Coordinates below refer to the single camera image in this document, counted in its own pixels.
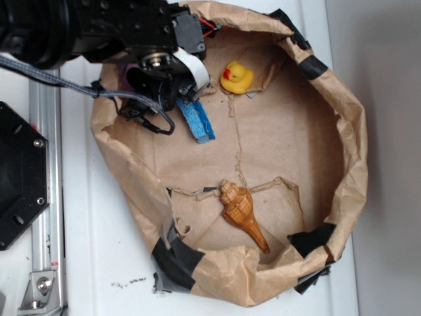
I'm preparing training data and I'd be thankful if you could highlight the blue rectangular sponge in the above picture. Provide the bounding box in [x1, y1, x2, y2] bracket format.
[176, 98, 216, 144]

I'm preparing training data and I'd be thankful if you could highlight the yellow rubber duck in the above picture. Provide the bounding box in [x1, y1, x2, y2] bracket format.
[220, 61, 254, 94]

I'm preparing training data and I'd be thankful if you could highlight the aluminium extrusion rail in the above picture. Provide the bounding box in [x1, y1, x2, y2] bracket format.
[18, 82, 68, 315]

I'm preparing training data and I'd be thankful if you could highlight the brown paper bag enclosure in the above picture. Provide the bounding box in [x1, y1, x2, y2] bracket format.
[91, 1, 368, 307]

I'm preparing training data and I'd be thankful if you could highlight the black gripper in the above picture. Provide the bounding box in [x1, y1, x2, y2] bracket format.
[124, 49, 211, 111]

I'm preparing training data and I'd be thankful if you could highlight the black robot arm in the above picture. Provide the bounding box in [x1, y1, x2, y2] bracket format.
[1, 1, 210, 101]

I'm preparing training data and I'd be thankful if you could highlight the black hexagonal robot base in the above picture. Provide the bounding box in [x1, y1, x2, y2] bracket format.
[1, 102, 49, 251]

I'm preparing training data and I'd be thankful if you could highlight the metal corner bracket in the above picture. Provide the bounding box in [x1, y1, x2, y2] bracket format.
[17, 271, 60, 315]

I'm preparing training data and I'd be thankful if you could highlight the brown spiral seashell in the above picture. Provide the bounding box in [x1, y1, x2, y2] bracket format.
[220, 180, 270, 254]

